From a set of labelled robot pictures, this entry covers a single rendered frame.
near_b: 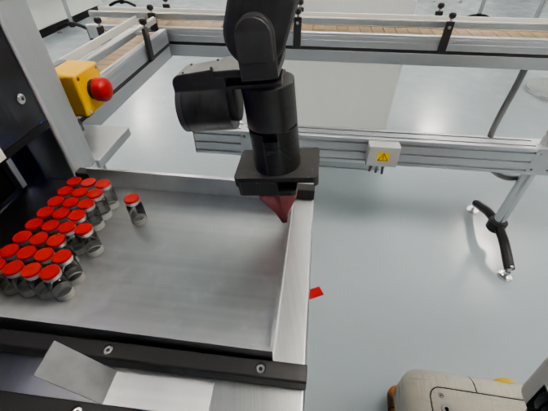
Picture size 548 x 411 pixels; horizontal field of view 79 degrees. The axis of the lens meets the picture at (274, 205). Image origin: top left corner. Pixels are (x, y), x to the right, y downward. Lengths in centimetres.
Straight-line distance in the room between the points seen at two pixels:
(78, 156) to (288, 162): 39
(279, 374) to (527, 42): 123
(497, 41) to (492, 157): 46
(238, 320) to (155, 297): 11
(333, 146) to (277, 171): 101
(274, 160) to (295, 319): 18
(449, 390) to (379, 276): 63
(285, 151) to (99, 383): 30
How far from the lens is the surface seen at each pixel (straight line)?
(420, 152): 146
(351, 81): 192
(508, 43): 134
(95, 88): 66
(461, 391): 112
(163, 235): 50
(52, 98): 62
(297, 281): 43
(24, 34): 60
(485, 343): 158
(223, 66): 37
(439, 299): 161
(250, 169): 42
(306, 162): 41
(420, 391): 108
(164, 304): 43
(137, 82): 107
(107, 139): 77
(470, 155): 153
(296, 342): 39
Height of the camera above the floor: 123
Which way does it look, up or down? 42 degrees down
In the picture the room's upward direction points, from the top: straight up
